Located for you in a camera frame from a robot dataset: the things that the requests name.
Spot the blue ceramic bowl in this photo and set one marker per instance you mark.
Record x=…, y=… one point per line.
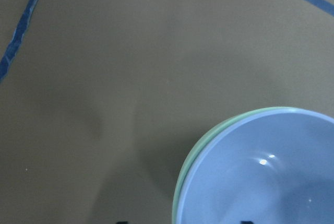
x=272, y=167

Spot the green ceramic bowl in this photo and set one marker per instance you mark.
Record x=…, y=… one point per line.
x=203, y=142

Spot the brown paper table mat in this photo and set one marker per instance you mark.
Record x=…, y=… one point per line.
x=105, y=98

